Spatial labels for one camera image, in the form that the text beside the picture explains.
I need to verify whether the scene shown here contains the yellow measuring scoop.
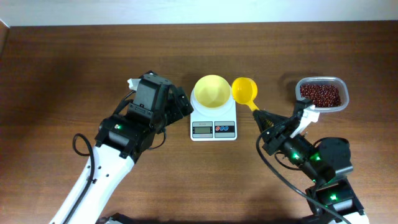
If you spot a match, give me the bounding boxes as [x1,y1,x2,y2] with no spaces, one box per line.
[232,77,259,112]

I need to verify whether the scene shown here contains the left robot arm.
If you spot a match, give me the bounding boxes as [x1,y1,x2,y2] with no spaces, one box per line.
[51,71,193,223]

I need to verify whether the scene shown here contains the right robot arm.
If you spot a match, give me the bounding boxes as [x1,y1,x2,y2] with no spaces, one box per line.
[252,100,369,223]

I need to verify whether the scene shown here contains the yellow plastic bowl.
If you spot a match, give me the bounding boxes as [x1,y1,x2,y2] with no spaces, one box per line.
[193,75,231,108]

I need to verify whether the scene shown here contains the white digital kitchen scale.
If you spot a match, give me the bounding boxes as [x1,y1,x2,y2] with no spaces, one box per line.
[190,86,238,141]

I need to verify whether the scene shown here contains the red beans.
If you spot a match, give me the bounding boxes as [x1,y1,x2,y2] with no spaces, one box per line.
[300,84,341,108]

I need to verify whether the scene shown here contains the clear plastic container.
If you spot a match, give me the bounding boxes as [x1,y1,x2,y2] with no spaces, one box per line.
[295,77,349,113]

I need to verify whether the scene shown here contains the right black cable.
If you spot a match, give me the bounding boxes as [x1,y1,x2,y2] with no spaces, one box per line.
[255,121,352,224]

